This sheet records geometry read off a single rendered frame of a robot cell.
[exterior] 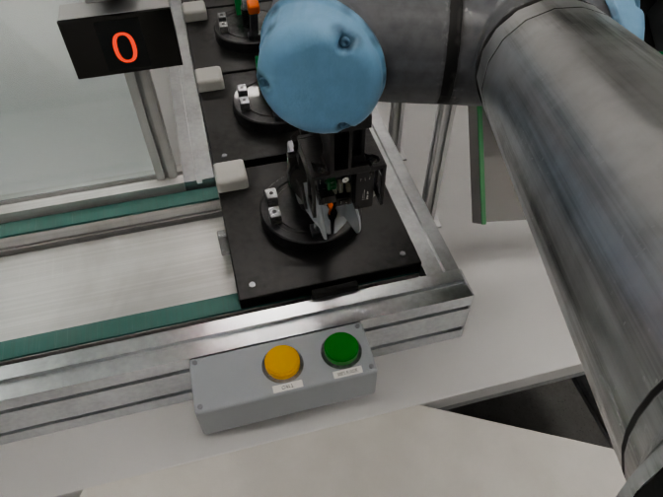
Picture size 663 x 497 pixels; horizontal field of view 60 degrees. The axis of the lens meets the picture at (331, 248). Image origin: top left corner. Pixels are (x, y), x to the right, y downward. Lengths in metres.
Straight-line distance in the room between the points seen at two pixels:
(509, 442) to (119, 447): 0.48
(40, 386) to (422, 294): 0.46
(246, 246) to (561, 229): 0.63
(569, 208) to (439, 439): 0.60
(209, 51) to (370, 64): 0.84
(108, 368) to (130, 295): 0.14
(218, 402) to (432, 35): 0.46
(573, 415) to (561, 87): 1.64
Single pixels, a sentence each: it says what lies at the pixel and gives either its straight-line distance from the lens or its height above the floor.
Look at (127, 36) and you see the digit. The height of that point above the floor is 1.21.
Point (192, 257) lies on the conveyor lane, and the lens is 0.85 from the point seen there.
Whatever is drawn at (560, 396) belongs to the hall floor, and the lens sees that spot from 1.85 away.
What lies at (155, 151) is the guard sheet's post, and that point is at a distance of 0.87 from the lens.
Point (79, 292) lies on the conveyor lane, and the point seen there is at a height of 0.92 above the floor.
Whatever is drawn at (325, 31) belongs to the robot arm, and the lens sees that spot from 0.33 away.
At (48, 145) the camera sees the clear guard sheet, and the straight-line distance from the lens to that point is 0.89.
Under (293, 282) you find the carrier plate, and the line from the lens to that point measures 0.73.
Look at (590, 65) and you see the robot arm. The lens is 0.24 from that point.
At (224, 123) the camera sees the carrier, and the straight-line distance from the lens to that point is 0.98.
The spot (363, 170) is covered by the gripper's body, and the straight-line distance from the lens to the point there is 0.53.
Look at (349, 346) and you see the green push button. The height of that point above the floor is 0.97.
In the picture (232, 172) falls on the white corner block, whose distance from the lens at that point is 0.85.
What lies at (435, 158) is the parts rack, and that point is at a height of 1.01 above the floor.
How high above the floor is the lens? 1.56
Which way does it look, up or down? 50 degrees down
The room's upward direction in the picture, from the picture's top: straight up
